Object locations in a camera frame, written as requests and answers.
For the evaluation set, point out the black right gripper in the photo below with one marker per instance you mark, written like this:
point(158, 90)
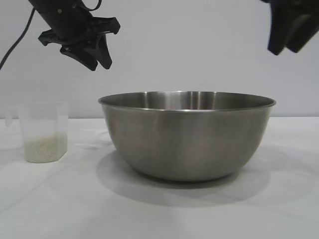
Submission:
point(294, 5)

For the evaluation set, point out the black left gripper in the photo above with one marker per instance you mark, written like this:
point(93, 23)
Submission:
point(67, 22)

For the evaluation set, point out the clear plastic measuring cup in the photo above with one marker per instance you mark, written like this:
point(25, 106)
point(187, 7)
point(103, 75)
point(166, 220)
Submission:
point(45, 119)

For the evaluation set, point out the white raw rice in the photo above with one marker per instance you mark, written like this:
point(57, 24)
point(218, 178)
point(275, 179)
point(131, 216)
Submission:
point(46, 149)

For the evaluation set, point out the stainless steel mixing bowl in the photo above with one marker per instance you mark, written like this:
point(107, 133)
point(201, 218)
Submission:
point(187, 142)

